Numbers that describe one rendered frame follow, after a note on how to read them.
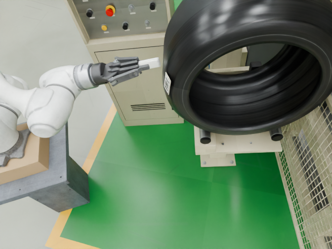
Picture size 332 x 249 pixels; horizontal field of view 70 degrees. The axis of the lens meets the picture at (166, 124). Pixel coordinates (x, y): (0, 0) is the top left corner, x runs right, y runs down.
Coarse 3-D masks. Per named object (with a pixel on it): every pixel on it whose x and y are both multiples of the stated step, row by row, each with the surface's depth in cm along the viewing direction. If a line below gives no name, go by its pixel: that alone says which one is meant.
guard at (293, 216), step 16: (320, 112) 98; (288, 128) 132; (288, 144) 133; (288, 160) 135; (288, 192) 138; (320, 192) 101; (320, 208) 102; (304, 224) 118; (304, 240) 119; (320, 240) 103
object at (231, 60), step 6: (240, 48) 104; (228, 54) 107; (234, 54) 107; (240, 54) 107; (216, 60) 110; (222, 60) 110; (228, 60) 109; (234, 60) 109; (240, 60) 110; (210, 66) 122; (216, 66) 112; (222, 66) 112; (228, 66) 112; (234, 66) 112; (210, 156) 187; (216, 156) 187; (222, 156) 187
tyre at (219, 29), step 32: (192, 0) 68; (224, 0) 58; (256, 0) 55; (288, 0) 54; (320, 0) 56; (192, 32) 62; (224, 32) 58; (256, 32) 57; (288, 32) 56; (320, 32) 56; (192, 64) 65; (288, 64) 96; (320, 64) 63; (192, 96) 101; (224, 96) 108; (256, 96) 104; (288, 96) 94; (320, 96) 74; (224, 128) 90; (256, 128) 89
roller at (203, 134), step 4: (200, 128) 100; (200, 132) 99; (204, 132) 98; (208, 132) 98; (200, 136) 98; (204, 136) 97; (208, 136) 97; (200, 140) 98; (204, 140) 97; (208, 140) 97
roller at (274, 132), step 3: (273, 129) 95; (276, 129) 94; (279, 129) 94; (270, 132) 95; (273, 132) 94; (276, 132) 93; (279, 132) 93; (270, 135) 95; (273, 135) 94; (276, 135) 93; (279, 135) 93; (282, 135) 93; (273, 138) 94; (276, 138) 94; (279, 138) 94; (282, 138) 94
